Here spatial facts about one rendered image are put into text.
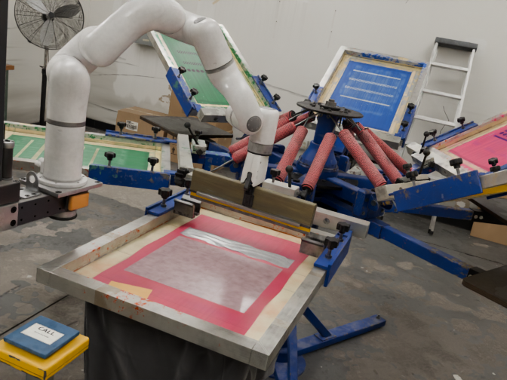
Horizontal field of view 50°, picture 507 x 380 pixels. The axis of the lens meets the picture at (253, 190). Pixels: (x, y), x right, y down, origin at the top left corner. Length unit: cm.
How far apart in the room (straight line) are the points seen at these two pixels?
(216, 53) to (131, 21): 24
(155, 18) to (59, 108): 32
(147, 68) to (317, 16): 210
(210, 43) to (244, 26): 463
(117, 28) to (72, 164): 36
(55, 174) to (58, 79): 24
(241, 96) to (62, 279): 65
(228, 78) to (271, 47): 450
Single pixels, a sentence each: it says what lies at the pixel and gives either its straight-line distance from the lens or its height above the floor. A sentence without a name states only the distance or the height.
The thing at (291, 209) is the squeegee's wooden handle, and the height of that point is 110.
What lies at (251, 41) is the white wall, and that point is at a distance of 607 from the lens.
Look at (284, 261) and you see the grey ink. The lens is 163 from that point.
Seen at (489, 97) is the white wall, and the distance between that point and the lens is 567.
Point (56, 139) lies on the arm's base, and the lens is 143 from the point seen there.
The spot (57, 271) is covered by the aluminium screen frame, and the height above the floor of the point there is 99.
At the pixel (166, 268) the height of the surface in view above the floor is 96.
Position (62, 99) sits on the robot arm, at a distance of 141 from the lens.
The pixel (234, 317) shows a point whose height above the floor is 95.
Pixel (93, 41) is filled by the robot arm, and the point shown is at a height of 150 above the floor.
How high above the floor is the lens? 162
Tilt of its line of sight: 17 degrees down
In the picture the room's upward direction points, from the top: 10 degrees clockwise
